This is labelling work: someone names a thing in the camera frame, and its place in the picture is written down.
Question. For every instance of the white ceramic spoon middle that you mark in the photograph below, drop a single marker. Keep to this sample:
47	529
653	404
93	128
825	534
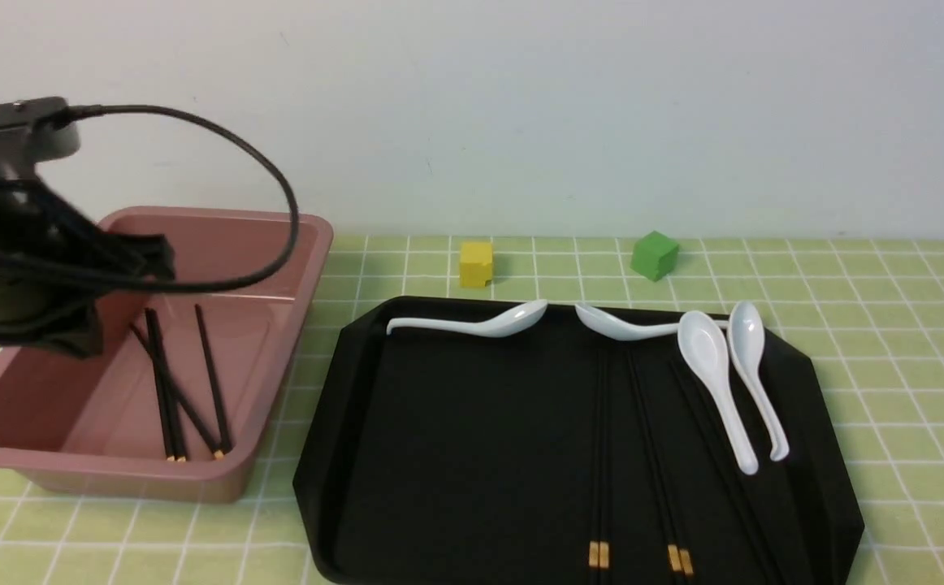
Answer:
610	326

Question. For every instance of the yellow wooden cube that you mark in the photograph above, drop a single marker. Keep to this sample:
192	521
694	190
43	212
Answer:
476	264

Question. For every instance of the white ceramic spoon far right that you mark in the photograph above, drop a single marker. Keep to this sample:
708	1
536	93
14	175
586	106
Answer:
746	339

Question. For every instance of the black octagonal serving tray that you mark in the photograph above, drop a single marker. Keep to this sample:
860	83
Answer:
437	458

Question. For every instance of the white ceramic spoon far left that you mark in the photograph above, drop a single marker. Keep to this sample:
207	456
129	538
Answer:
508	323

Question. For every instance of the white ceramic spoon large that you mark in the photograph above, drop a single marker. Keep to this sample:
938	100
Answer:
705	350

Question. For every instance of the black chopstick gold band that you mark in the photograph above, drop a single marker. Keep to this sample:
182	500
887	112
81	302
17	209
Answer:
665	513
673	504
225	440
596	470
180	397

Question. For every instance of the plain black chopstick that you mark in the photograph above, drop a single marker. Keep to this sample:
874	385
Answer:
761	500
761	532

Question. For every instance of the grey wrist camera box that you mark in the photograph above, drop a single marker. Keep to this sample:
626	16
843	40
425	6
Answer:
35	131

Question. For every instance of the black chopstick in bin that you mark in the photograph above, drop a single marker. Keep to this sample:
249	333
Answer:
176	432
162	395

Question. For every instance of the pink rectangular plastic bin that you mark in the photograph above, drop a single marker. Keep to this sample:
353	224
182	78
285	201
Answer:
92	426

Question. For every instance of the green wooden cube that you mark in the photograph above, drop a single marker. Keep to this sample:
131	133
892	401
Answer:
654	256

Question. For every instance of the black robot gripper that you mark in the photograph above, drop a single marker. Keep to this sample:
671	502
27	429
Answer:
36	225

